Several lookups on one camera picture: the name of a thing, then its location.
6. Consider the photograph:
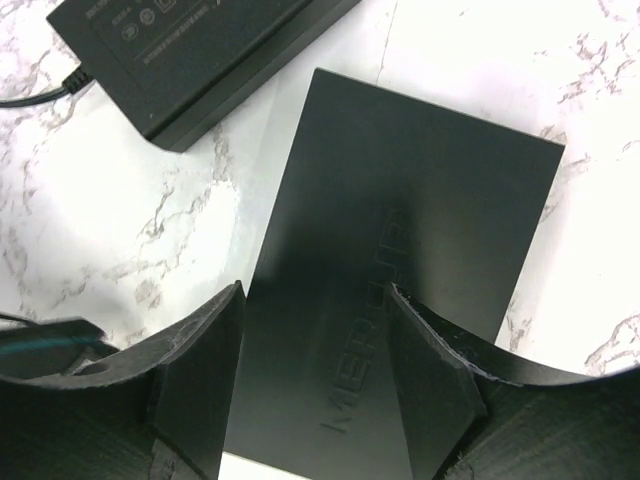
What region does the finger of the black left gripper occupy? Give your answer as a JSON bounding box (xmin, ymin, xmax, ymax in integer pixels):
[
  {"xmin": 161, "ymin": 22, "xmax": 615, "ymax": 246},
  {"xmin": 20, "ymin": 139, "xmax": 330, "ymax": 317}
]
[{"xmin": 1, "ymin": 313, "xmax": 108, "ymax": 378}]

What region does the black power adapter brick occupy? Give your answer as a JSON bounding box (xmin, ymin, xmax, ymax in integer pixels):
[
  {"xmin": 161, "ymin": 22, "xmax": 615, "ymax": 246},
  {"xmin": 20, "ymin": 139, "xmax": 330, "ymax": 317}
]
[{"xmin": 47, "ymin": 0, "xmax": 356, "ymax": 153}]

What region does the thin black power cord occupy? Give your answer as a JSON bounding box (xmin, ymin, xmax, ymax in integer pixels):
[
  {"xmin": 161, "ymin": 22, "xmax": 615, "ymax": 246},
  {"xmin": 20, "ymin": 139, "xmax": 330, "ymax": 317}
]
[{"xmin": 0, "ymin": 64, "xmax": 94, "ymax": 109}]

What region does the black network switch box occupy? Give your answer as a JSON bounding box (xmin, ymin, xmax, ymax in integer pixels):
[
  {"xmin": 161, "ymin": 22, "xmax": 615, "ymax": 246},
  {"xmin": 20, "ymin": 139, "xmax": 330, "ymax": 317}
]
[{"xmin": 225, "ymin": 69, "xmax": 564, "ymax": 479}]

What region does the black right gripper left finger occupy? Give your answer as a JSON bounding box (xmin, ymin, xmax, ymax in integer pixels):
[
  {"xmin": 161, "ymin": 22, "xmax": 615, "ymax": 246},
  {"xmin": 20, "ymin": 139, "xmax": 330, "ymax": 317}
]
[{"xmin": 1, "ymin": 283, "xmax": 245, "ymax": 479}]

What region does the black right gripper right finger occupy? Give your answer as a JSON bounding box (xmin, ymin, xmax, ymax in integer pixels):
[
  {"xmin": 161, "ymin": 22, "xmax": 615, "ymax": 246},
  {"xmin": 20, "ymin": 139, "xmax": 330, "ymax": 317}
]
[{"xmin": 388, "ymin": 285, "xmax": 639, "ymax": 479}]

